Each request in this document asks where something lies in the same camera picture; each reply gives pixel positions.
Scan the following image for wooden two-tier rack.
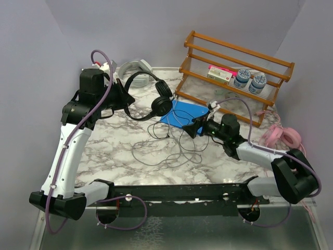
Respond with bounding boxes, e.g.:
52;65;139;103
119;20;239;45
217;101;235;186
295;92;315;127
175;31;295;111

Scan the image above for grey white headphones with cable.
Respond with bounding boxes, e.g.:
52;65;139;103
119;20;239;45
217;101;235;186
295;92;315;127
117;59;203;169

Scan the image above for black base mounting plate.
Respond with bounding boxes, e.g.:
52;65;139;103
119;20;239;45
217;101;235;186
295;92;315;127
91;183;269;217

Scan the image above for blue white jar left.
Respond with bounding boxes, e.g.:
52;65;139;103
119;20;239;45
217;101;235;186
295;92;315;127
234;69;251;89

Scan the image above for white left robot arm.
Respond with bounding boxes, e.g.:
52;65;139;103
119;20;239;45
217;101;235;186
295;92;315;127
29;68;135;220

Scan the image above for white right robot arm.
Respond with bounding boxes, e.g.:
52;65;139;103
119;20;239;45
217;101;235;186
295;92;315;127
182;114;321;204

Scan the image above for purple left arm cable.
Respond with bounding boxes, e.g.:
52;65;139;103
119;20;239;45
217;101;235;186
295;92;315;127
44;48;148;234

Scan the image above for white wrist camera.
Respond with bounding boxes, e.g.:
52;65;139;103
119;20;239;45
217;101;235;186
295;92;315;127
208;101;221;119
99;60;117;74

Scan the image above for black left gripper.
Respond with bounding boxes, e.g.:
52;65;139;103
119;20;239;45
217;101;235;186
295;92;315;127
96;78;135;110

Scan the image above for clear tape roll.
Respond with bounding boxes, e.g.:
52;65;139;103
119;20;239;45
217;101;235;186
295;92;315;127
224;92;240;104

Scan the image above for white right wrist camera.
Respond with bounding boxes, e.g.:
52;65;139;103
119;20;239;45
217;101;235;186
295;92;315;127
208;101;221;119

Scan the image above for white green cardboard box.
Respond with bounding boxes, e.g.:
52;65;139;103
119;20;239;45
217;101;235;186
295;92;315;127
207;67;233;84

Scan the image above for black headphones with cable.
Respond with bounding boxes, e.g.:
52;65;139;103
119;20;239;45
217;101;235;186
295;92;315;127
124;70;174;121

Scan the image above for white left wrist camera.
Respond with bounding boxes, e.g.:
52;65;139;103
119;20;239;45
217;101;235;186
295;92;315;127
99;60;117;74

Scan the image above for blue white jar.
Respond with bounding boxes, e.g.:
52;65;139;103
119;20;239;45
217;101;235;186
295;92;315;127
249;73;267;94
234;69;251;89

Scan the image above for blue plastic board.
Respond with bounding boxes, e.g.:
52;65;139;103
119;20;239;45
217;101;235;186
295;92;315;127
160;100;209;129

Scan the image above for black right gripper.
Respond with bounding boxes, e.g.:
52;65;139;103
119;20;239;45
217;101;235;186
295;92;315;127
182;110;228;142

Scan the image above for blue white jar right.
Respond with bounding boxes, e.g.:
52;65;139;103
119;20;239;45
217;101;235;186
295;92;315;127
249;73;267;94

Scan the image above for pink headphones with cable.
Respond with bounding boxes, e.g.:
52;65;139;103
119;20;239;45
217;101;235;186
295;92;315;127
256;110;317;224

